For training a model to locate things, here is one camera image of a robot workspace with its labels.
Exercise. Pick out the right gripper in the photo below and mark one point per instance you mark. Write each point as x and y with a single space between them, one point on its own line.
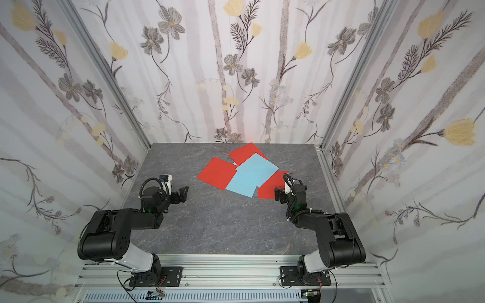
281 195

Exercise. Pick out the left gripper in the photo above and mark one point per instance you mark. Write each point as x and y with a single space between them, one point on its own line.
181 196

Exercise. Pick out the red paper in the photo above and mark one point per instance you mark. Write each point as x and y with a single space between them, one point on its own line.
218 173
242 154
276 181

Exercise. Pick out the light blue paper top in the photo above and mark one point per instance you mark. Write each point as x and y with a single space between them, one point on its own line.
257 169

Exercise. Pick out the light blue paper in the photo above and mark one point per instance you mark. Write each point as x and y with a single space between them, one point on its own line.
242 185
257 169

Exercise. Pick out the red paper back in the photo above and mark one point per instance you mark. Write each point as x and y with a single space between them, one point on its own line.
242 154

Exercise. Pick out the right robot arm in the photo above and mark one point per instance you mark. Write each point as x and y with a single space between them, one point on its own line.
338 244

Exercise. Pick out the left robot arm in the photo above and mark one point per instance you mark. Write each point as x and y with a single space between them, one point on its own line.
107 237

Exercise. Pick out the right circuit board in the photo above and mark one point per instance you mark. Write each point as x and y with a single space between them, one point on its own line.
311 295

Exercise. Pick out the circuit board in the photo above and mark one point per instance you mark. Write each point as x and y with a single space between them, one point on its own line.
311 295
155 295

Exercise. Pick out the left circuit board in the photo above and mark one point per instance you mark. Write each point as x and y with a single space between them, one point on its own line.
155 295

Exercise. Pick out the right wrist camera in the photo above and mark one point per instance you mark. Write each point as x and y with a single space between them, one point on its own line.
289 185

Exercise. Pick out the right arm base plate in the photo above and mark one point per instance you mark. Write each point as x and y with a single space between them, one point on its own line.
292 276

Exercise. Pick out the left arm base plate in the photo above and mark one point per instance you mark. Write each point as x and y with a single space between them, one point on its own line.
162 277

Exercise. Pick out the aluminium front rail frame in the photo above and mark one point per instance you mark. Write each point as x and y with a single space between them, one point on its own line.
231 278

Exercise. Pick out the left corner aluminium post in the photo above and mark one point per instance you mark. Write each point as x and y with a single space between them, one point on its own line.
103 67

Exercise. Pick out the corner aluminium post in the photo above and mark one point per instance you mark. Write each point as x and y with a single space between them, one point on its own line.
103 67
382 18

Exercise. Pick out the right corner aluminium post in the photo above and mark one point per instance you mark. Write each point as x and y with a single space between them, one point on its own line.
382 18

